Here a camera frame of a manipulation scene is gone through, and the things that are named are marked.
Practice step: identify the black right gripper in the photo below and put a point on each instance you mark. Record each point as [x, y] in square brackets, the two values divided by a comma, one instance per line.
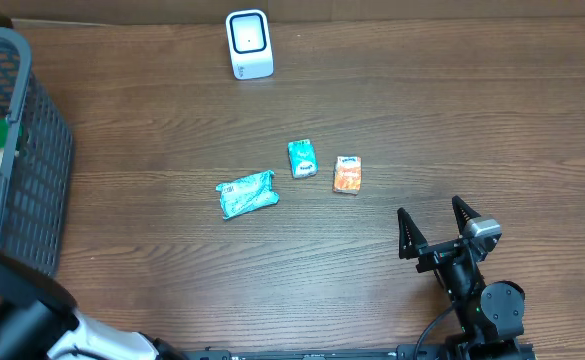
[413, 243]

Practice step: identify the orange tissue pack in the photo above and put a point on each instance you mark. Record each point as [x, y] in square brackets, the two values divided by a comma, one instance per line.
[347, 175]

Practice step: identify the small teal tissue pack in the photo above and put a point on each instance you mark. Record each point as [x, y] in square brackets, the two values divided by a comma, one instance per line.
[302, 158]

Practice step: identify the large teal wipes pack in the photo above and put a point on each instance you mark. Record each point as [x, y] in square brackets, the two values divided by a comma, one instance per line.
[247, 194]

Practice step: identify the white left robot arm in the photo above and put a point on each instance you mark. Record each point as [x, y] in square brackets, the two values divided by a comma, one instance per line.
[96, 340]

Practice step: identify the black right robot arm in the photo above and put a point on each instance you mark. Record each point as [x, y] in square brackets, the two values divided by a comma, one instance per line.
[490, 315]

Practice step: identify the white barcode scanner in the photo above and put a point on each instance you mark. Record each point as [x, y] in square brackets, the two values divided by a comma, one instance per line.
[249, 44]

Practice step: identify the grey plastic shopping basket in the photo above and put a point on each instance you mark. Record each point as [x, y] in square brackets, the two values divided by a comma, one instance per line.
[37, 161]

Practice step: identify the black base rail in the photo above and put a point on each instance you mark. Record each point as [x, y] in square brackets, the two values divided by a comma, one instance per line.
[322, 355]

